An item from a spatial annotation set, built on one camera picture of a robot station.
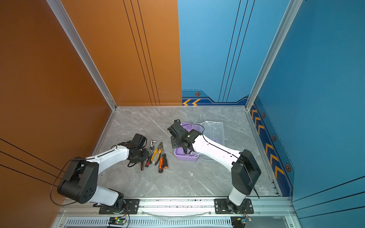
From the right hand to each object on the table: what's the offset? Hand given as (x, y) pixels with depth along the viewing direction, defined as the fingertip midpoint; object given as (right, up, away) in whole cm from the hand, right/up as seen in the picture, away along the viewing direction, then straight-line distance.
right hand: (175, 140), depth 83 cm
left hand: (-20, -11, +9) cm, 25 cm away
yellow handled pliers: (-11, -8, +10) cm, 17 cm away
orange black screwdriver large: (-9, -15, +3) cm, 18 cm away
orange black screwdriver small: (-6, -14, +4) cm, 16 cm away
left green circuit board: (-28, -38, -12) cm, 49 cm away
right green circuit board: (+33, -38, -13) cm, 52 cm away
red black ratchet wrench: (-20, -16, +4) cm, 26 cm away
